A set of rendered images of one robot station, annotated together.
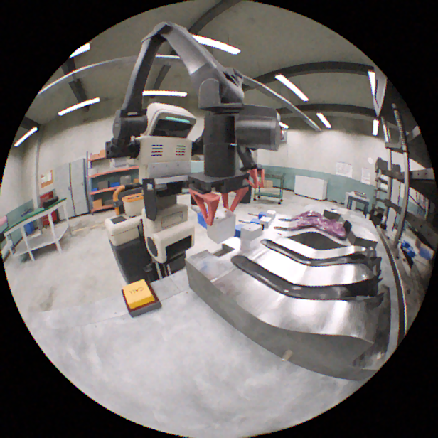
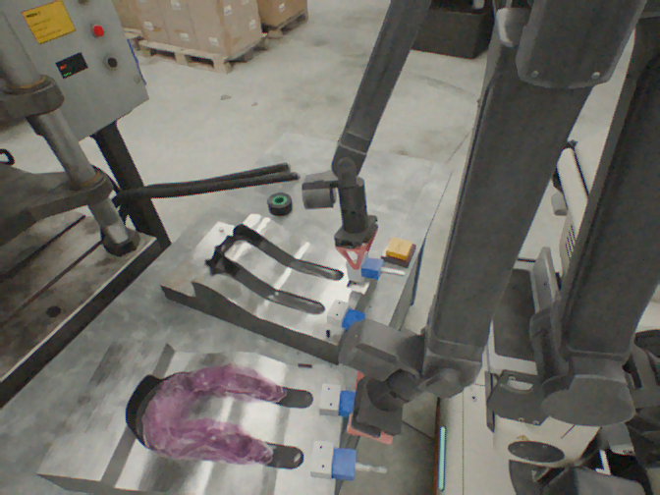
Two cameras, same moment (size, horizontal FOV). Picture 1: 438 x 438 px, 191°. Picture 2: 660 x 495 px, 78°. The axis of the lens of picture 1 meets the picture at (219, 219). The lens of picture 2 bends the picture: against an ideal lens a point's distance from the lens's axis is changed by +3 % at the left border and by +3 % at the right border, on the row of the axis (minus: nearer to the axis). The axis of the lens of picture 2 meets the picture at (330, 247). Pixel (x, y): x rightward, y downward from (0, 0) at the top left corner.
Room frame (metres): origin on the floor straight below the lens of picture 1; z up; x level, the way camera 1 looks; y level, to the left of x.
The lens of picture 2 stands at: (0.84, -0.29, 1.64)
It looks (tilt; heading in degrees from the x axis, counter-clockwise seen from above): 45 degrees down; 159
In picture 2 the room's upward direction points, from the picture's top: 4 degrees counter-clockwise
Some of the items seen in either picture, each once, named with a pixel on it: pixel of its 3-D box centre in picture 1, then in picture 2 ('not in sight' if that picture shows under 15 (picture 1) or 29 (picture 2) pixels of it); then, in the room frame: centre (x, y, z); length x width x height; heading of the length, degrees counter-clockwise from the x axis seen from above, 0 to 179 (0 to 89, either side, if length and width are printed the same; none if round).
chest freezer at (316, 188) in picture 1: (311, 187); not in sight; (5.94, -4.31, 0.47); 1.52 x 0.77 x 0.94; 33
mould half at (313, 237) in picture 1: (318, 230); (212, 420); (0.45, -0.40, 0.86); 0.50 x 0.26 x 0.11; 59
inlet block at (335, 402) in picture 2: (253, 222); (354, 405); (0.54, -0.14, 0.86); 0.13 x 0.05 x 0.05; 59
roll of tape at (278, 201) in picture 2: not in sight; (280, 204); (-0.17, -0.06, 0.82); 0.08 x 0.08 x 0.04
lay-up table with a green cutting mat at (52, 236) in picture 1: (33, 230); not in sight; (0.75, 4.15, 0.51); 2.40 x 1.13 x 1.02; 127
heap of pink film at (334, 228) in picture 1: (319, 220); (210, 409); (0.45, -0.40, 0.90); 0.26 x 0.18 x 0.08; 59
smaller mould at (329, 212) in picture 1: (336, 216); not in sight; (0.70, -0.78, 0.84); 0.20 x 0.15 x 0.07; 41
